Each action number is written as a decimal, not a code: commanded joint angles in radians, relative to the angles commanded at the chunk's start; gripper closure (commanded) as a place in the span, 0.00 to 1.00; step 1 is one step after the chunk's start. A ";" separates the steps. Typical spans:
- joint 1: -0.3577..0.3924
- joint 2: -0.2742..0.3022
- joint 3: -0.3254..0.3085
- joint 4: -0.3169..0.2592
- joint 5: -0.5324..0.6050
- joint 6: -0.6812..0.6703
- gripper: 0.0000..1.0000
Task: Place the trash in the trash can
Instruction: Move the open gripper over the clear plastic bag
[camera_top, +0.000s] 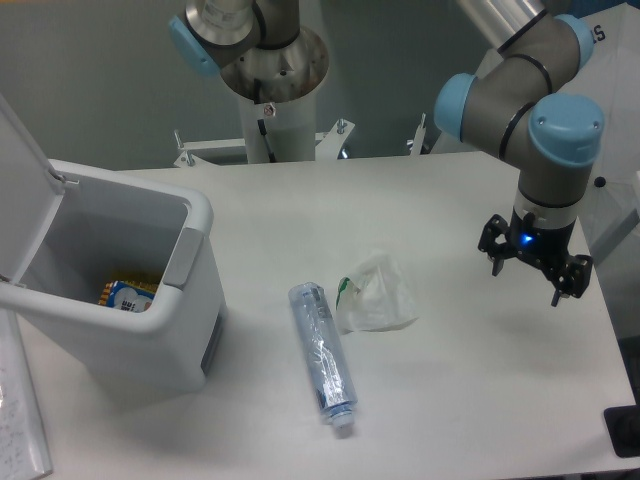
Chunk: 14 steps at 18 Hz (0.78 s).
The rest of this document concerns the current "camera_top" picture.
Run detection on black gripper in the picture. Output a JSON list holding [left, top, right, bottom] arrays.
[[478, 210, 593, 306]]

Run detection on white plastic bag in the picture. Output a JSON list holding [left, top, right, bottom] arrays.
[[335, 250, 419, 333]]

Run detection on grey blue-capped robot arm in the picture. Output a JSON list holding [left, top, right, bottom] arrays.
[[168, 1, 605, 298]]

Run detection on white trash can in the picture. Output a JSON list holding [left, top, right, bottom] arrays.
[[1, 161, 226, 391]]

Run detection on white trash can lid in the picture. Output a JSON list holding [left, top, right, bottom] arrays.
[[1, 99, 80, 293]]

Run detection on white Superior umbrella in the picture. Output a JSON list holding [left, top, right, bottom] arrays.
[[429, 2, 640, 271]]

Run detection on black device at table edge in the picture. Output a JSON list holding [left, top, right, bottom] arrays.
[[604, 405, 639, 458]]

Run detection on clear plastic water bottle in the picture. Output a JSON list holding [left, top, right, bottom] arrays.
[[288, 282, 357, 439]]

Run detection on blue yellow snack package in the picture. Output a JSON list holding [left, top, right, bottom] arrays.
[[98, 269, 161, 313]]

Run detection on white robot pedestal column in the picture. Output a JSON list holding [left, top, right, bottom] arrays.
[[218, 24, 331, 164]]

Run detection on white metal base frame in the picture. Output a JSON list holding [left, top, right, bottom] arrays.
[[172, 112, 436, 169]]

